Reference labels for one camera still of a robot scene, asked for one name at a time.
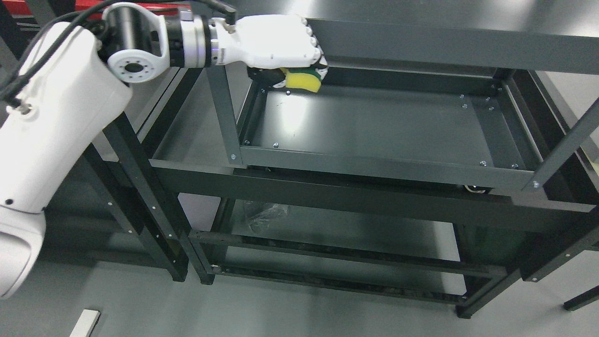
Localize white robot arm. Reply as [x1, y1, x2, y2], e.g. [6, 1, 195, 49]
[1, 1, 170, 299]

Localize clear plastic bag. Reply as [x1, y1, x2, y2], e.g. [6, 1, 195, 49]
[242, 200, 290, 233]

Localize black metal shelf rack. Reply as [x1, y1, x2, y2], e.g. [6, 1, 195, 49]
[0, 0, 206, 282]

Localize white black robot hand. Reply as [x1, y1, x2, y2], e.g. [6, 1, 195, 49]
[208, 14, 328, 89]

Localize dark grey shelf cart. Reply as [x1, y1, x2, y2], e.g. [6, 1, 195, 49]
[155, 20, 598, 319]

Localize green yellow sponge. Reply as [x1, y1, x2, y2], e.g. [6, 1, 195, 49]
[280, 67, 328, 93]

